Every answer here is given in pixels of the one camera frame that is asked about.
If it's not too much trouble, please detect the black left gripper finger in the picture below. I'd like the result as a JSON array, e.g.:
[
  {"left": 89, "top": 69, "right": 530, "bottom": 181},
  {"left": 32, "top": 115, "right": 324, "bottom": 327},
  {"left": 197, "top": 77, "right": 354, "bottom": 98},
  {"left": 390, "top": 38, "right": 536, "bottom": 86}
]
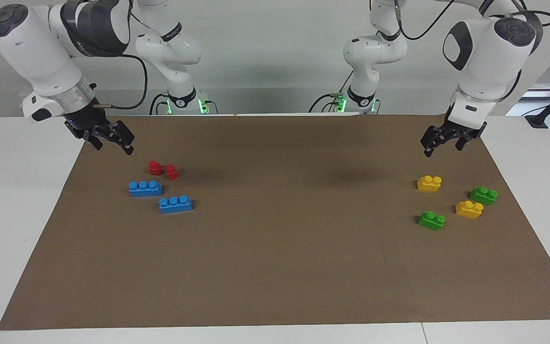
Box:
[
  {"left": 420, "top": 125, "right": 447, "bottom": 158},
  {"left": 454, "top": 134, "right": 476, "bottom": 152}
]

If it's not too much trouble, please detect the green two-stud toy block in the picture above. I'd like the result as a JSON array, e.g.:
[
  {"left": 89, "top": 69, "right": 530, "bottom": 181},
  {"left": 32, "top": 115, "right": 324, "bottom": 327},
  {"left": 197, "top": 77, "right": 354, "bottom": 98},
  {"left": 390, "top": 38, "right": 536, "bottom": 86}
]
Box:
[
  {"left": 418, "top": 211, "right": 446, "bottom": 232},
  {"left": 470, "top": 186, "right": 498, "bottom": 206}
]

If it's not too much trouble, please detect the blue three-stud toy block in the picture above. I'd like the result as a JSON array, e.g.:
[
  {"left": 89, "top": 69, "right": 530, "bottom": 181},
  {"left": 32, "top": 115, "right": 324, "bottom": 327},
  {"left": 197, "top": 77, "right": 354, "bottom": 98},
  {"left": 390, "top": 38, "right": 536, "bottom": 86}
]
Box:
[
  {"left": 129, "top": 181, "right": 163, "bottom": 197},
  {"left": 159, "top": 195, "right": 193, "bottom": 215}
]

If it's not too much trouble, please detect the yellow two-stud toy block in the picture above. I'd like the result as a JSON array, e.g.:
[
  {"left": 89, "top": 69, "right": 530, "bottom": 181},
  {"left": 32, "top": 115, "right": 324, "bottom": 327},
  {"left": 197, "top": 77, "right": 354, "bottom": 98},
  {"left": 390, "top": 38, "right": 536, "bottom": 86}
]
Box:
[
  {"left": 417, "top": 175, "right": 443, "bottom": 192},
  {"left": 455, "top": 200, "right": 484, "bottom": 219}
]

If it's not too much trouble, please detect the brown table mat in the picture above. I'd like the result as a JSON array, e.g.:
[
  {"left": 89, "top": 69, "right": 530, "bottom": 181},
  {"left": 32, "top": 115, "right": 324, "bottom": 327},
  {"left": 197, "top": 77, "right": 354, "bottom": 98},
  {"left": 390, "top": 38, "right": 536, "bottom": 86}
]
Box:
[{"left": 0, "top": 114, "right": 550, "bottom": 331}]

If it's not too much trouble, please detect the black arm base cable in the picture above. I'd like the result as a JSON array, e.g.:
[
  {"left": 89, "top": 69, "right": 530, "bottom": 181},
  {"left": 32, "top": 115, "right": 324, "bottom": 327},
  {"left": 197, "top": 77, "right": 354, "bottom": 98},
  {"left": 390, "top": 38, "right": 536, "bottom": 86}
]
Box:
[
  {"left": 149, "top": 93, "right": 169, "bottom": 116},
  {"left": 308, "top": 71, "right": 353, "bottom": 114}
]

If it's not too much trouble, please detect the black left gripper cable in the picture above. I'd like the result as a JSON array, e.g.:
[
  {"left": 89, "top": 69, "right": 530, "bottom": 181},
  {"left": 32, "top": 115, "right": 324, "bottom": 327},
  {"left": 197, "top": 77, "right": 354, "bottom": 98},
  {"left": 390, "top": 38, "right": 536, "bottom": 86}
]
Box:
[{"left": 393, "top": 0, "right": 550, "bottom": 42}]

